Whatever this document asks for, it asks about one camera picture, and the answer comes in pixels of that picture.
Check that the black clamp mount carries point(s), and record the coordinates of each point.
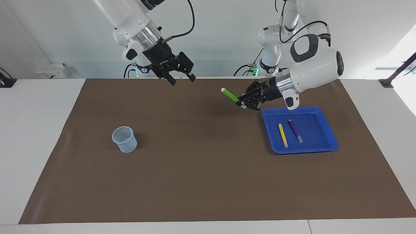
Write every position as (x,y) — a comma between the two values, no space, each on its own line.
(7,81)

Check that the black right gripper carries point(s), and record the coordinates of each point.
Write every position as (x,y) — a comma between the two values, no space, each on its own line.
(161,58)

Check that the purple pen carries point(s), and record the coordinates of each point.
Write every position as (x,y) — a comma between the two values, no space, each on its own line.
(295,130)

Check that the yellow pen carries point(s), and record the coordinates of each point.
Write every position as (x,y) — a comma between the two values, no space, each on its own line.
(282,135)

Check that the black stand with base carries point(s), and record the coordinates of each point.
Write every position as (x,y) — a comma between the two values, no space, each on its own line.
(386,83)

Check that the brown table mat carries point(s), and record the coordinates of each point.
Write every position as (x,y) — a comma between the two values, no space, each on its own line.
(208,178)

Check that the blue plastic tray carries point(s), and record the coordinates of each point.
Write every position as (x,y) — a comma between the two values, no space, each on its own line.
(320,143)

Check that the pale blue mesh pen cup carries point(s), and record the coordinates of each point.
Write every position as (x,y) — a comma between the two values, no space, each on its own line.
(125,141)

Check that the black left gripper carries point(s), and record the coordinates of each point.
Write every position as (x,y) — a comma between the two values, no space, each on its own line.
(269,91)

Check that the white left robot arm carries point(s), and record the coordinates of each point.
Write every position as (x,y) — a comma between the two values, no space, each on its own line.
(312,65)

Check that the green pen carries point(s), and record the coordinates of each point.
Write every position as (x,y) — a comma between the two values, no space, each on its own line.
(230,94)

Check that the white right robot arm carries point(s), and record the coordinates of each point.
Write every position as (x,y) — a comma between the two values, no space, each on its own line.
(126,16)

